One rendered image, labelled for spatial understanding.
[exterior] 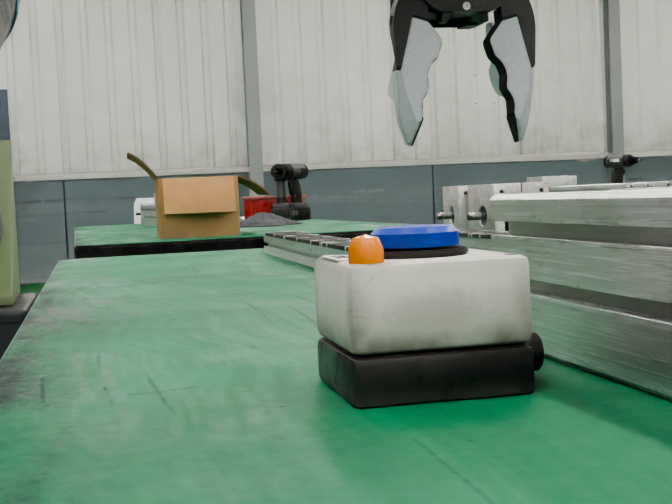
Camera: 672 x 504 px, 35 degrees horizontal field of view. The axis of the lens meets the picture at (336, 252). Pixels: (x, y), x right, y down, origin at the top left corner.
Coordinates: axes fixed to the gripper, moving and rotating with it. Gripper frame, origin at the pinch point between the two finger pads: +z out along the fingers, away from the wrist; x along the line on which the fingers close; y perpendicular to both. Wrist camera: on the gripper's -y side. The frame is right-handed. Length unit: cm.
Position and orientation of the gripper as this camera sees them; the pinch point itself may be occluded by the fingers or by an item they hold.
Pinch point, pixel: (467, 129)
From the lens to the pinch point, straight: 81.8
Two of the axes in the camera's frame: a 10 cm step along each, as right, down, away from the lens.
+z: 0.5, 10.0, 0.5
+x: -9.7, 0.6, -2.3
